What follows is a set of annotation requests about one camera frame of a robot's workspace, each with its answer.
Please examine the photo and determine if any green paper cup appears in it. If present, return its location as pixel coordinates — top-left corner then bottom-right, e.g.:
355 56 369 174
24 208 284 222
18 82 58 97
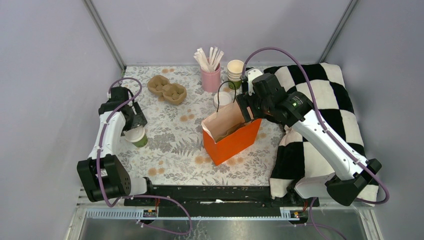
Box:
132 134 148 148

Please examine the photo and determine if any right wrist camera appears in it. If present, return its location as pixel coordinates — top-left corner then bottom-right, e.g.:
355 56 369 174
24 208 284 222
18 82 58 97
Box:
241 68 264 96

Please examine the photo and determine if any floral tablecloth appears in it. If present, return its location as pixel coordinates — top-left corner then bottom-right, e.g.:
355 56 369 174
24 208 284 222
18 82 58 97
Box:
117 66 283 186

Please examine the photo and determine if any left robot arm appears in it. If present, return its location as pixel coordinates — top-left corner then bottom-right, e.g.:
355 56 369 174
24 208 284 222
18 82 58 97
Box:
76 86 155 206

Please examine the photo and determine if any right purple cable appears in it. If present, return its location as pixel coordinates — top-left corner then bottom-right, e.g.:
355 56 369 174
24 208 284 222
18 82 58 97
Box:
241 46 391 240

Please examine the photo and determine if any white plastic lid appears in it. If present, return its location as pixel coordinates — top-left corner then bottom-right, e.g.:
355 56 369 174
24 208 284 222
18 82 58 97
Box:
124 126 146 143

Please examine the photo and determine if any purple cable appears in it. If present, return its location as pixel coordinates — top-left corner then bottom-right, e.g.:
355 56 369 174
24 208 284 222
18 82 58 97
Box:
96 77 194 237
241 46 391 240

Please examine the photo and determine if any brown pulp cup carrier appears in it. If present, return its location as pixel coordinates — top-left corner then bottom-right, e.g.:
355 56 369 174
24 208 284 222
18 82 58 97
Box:
147 75 187 105

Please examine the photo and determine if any stack of white lids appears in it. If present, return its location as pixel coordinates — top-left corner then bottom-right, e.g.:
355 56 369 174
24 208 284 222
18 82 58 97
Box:
213 91 233 109

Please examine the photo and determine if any orange paper bag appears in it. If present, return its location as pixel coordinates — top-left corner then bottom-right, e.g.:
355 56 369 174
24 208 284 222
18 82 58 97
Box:
201 90 262 166

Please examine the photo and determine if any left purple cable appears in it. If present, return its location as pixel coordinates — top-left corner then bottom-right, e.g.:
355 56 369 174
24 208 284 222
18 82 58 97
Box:
96 77 194 237

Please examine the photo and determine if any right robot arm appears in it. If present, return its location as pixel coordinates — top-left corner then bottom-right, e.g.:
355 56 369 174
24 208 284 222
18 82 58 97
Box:
235 73 382 206

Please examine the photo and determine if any stack of paper cups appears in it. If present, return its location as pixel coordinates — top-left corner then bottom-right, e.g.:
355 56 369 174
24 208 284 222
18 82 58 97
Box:
227 59 244 90

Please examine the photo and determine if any pink straw holder cup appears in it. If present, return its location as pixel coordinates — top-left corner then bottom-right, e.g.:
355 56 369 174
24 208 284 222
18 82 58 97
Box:
200 63 221 93

